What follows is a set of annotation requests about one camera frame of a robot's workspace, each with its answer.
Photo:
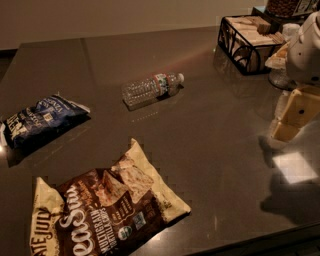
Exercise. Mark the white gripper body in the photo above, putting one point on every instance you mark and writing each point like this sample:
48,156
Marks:
304,55

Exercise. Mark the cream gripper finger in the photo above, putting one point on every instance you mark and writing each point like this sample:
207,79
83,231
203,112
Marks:
294,111

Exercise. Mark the blue chip bag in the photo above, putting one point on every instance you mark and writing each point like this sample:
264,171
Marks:
47,117

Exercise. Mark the brown multigrain chip bag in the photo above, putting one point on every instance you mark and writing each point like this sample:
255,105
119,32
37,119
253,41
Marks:
105,211

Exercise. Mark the snack jar in background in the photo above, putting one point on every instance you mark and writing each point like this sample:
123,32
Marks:
291,8

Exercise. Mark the clear plastic water bottle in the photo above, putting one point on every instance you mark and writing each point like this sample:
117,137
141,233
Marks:
148,90

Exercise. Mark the wire mesh cup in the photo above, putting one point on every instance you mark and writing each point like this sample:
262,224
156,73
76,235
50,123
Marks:
278,76

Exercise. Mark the black wire napkin basket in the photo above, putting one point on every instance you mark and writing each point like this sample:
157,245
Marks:
248,41

